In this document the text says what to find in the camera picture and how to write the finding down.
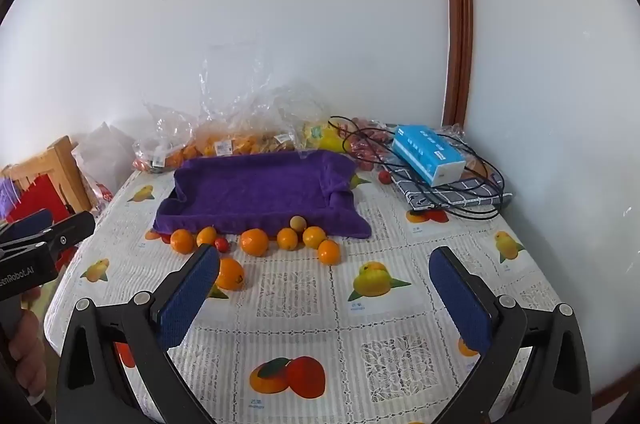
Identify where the purple towel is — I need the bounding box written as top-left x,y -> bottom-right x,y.
152,150 -> 373,241

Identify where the clear bag of brown fruit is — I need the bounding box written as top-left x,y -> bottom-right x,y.
260,86 -> 306,153

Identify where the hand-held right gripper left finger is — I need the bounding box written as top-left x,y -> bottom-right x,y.
56,244 -> 221,424

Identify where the bag of red fruit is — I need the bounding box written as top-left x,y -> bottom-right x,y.
342,118 -> 401,172

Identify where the wooden chair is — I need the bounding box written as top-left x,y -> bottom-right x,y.
0,135 -> 96,215

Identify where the grey checkered cloth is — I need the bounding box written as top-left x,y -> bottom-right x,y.
382,124 -> 513,211

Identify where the blue tissue pack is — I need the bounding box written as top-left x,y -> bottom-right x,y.
391,124 -> 468,187

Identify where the clear bag of kumquats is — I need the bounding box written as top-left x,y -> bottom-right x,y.
192,56 -> 273,157

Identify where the purple patterned paper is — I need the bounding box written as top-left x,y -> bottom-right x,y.
0,178 -> 21,225

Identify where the clear bag of mandarins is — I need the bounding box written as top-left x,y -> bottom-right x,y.
132,102 -> 198,175

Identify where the clear bag of yellow fruit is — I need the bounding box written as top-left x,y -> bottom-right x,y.
295,88 -> 351,152

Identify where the person's left hand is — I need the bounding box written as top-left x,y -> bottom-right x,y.
7,309 -> 48,405

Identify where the black cable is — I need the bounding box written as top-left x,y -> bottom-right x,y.
327,116 -> 506,221

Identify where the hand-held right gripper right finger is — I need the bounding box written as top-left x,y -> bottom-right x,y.
428,246 -> 593,424

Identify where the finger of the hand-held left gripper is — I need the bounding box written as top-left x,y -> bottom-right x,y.
27,211 -> 97,262
0,209 -> 54,245

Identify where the fruit print lace tablecloth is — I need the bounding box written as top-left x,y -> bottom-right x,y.
44,164 -> 566,424

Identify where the red box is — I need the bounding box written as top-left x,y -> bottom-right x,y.
5,174 -> 71,225

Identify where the brown wooden door frame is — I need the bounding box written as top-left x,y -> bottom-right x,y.
437,0 -> 473,127

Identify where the white plastic bag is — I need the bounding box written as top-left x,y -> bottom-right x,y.
72,122 -> 136,199

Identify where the orange mandarin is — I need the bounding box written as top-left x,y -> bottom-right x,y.
302,226 -> 328,249
240,228 -> 271,258
170,229 -> 196,255
276,227 -> 300,251
317,239 -> 342,265
216,257 -> 246,292

